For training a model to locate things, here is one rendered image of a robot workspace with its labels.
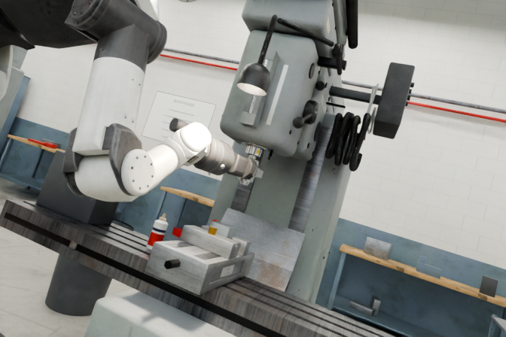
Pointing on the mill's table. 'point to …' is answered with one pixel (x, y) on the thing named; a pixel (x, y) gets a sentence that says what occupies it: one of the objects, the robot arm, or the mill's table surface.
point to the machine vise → (199, 265)
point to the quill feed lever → (307, 114)
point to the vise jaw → (198, 238)
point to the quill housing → (280, 132)
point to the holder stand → (48, 198)
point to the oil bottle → (157, 232)
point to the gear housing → (293, 15)
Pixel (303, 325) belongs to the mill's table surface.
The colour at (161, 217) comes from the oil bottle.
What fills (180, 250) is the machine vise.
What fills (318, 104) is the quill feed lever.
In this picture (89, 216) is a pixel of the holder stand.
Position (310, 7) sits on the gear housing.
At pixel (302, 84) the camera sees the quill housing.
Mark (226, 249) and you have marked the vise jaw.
